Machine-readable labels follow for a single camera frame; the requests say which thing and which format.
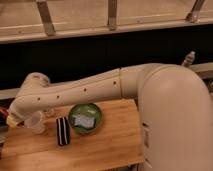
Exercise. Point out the left metal rail bracket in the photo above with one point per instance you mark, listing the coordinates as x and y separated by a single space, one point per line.
45 17

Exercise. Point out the middle metal rail bracket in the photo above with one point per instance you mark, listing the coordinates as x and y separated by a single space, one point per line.
112 14

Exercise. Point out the light blue sponge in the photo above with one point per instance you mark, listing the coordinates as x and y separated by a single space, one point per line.
84 121

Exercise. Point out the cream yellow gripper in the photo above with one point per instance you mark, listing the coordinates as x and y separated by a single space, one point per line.
11 122

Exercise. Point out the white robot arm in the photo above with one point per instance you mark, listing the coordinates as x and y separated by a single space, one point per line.
175 106

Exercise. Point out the translucent ceramic cup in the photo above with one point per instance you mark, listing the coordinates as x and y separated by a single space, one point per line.
35 123

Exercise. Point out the metal rail bracket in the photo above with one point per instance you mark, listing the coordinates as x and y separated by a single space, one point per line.
45 17
112 14
193 15

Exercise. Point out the black white striped block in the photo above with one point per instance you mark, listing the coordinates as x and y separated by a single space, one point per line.
63 131

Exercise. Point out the wooden cutting board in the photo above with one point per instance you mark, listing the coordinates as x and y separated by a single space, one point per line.
114 144

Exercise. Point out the right metal rail bracket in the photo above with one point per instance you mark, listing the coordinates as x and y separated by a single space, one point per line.
193 15

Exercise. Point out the clear bottle in background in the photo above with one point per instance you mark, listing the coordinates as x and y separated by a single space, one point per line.
189 59

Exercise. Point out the green round bowl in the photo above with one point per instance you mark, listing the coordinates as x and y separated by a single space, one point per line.
90 110

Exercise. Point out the small clear plastic bottle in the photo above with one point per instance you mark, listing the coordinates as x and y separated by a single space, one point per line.
50 112

